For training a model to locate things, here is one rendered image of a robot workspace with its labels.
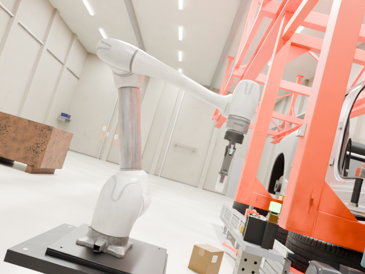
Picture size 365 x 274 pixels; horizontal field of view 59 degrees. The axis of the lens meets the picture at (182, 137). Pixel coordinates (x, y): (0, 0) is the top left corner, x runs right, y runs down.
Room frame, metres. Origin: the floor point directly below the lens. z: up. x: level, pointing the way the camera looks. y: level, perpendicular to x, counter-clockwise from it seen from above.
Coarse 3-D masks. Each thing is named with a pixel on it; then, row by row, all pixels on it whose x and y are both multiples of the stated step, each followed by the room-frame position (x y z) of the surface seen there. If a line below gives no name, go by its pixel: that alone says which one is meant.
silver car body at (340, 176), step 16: (352, 96) 2.79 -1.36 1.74; (288, 144) 4.13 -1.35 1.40; (336, 144) 2.76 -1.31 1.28; (352, 144) 4.15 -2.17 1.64; (288, 160) 3.93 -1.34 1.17; (336, 160) 2.72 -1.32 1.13; (352, 160) 3.85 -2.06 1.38; (272, 176) 4.78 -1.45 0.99; (288, 176) 3.87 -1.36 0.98; (336, 176) 2.64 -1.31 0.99; (352, 176) 3.84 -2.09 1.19; (272, 192) 4.78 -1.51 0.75; (336, 192) 2.50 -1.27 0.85; (352, 208) 2.22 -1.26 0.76
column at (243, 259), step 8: (240, 248) 1.68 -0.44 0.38; (240, 256) 1.64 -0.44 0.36; (248, 256) 1.62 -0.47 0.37; (256, 256) 1.61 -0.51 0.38; (240, 264) 1.62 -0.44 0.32; (248, 264) 1.62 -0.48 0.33; (256, 264) 1.61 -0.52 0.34; (232, 272) 1.71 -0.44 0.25; (240, 272) 1.62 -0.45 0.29; (248, 272) 1.62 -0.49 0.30; (256, 272) 1.61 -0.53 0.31
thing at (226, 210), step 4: (224, 204) 5.27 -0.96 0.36; (224, 208) 5.14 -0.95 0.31; (228, 208) 4.77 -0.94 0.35; (224, 212) 5.00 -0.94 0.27; (228, 212) 4.66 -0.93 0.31; (220, 216) 5.39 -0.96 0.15; (224, 216) 4.91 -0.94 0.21; (228, 216) 4.56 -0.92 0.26; (224, 220) 4.81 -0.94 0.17; (228, 220) 4.48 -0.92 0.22; (224, 224) 4.72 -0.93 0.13; (224, 228) 4.68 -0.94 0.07
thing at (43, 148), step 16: (0, 112) 5.10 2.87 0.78; (0, 128) 5.10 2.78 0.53; (16, 128) 5.08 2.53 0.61; (32, 128) 5.07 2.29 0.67; (48, 128) 5.05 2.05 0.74; (0, 144) 5.09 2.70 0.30; (16, 144) 5.08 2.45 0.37; (32, 144) 5.06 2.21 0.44; (48, 144) 5.07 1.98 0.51; (64, 144) 5.67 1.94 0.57; (0, 160) 5.53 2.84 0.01; (16, 160) 5.07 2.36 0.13; (32, 160) 5.06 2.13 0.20; (48, 160) 5.27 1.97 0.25; (64, 160) 5.90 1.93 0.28
